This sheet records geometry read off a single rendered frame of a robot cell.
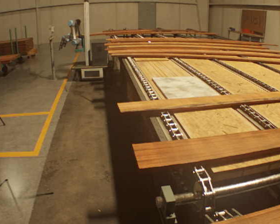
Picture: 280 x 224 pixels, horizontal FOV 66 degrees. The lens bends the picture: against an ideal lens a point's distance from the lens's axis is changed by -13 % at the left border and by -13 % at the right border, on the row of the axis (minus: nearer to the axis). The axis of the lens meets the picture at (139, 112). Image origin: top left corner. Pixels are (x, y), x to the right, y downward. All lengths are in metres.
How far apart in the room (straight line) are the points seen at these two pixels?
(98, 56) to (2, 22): 10.41
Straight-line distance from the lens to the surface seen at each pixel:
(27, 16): 14.51
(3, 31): 15.00
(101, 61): 5.31
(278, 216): 0.82
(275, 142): 1.37
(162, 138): 1.35
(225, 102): 1.81
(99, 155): 2.70
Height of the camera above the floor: 1.48
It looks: 23 degrees down
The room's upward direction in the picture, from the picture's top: straight up
